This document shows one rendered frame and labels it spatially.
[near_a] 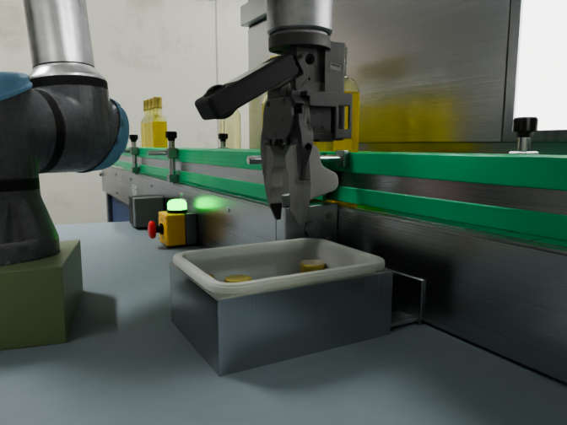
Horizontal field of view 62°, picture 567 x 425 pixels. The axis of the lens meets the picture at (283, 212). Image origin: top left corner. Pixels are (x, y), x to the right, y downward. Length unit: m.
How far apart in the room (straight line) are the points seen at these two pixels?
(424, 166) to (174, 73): 3.45
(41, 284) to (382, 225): 0.43
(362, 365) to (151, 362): 0.22
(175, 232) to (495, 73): 0.69
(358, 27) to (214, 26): 3.11
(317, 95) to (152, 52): 3.48
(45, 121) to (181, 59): 3.34
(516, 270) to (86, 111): 0.58
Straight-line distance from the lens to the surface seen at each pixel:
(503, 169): 0.56
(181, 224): 1.07
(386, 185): 0.69
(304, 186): 0.52
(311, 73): 0.57
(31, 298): 0.61
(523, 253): 0.53
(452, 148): 0.86
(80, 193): 3.96
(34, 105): 0.69
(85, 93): 0.75
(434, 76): 0.86
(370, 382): 0.49
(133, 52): 3.98
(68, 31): 0.78
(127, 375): 0.52
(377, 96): 0.96
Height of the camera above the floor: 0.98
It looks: 8 degrees down
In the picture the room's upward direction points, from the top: straight up
